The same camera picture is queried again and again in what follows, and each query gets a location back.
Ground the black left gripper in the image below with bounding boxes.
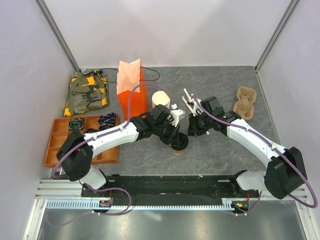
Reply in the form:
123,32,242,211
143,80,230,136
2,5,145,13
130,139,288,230
153,119,181,147

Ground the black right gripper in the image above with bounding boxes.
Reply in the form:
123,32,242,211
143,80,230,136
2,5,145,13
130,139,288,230
186,111,213,137

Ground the black coffee cup lid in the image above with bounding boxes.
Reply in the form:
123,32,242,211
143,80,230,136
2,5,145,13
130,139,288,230
171,132,189,151

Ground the brown paper coffee cup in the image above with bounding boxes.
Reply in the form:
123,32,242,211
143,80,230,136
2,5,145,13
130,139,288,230
171,147,185,155

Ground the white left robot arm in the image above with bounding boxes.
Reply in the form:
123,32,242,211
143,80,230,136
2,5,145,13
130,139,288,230
56,104,186,197

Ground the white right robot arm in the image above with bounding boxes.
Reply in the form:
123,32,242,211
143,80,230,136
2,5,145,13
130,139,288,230
184,96,307,200

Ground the stack of paper cups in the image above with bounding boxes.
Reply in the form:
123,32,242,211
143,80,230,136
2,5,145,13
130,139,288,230
151,90,171,109

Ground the cardboard cup carrier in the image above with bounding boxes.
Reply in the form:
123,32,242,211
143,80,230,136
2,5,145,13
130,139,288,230
233,86,257,120

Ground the striped blue necktie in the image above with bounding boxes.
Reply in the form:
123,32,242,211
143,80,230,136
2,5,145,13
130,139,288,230
98,112,117,127

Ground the orange paper bag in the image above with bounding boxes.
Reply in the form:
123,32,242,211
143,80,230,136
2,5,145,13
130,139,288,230
116,58,149,121

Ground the black coiled belt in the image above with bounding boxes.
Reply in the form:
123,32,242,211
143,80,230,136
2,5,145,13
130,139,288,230
85,128,99,134

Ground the camouflage folded cloth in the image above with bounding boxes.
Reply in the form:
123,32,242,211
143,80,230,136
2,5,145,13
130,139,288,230
63,69,109,117

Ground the green blue coiled belt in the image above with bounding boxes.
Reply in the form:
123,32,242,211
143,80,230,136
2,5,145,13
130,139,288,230
68,118,85,131

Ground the orange wooden compartment tray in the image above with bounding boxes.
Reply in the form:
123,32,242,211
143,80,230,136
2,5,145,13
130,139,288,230
44,115,119,168

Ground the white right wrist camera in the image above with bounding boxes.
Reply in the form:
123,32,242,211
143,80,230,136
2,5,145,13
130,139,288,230
186,99,203,117

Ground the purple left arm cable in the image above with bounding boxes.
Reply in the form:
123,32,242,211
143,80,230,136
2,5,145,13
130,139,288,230
46,83,177,228

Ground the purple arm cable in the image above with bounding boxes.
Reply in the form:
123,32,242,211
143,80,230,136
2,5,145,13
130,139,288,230
192,98,318,217
46,83,177,228

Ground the aluminium cable duct rail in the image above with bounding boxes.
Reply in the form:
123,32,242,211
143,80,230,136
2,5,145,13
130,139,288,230
46,199,236,211

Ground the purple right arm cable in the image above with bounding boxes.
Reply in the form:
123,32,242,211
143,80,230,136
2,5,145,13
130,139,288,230
192,98,318,217

